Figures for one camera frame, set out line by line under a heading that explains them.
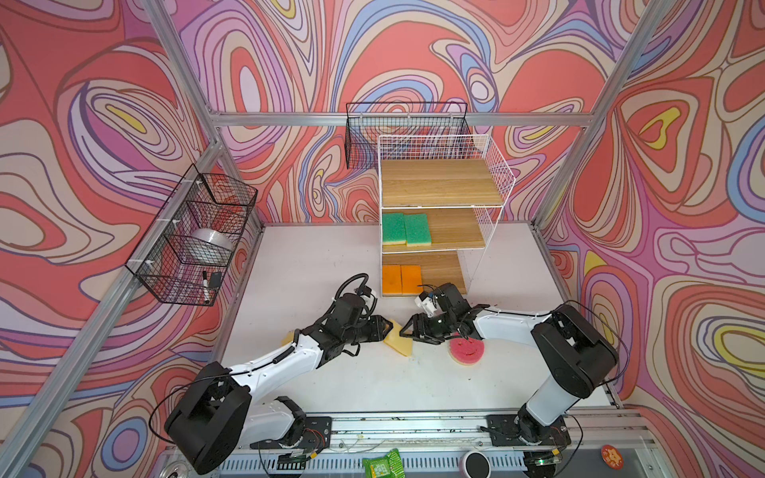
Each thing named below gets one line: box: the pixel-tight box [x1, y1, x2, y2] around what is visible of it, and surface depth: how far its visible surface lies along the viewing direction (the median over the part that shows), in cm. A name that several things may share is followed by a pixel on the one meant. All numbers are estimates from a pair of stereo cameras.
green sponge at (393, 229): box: [382, 212, 407, 245], surface depth 84 cm
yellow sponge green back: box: [404, 213, 432, 247], surface depth 84 cm
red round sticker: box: [600, 444, 625, 471], surface depth 72 cm
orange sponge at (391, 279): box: [381, 264, 403, 294], surface depth 103 cm
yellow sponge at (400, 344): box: [382, 326, 414, 357], surface depth 85 cm
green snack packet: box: [362, 448, 406, 478], surface depth 70 cm
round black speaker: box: [459, 451, 493, 478], surface depth 66 cm
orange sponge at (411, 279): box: [401, 264, 423, 295], surface depth 103 cm
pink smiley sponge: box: [449, 336, 486, 365], surface depth 86 cm
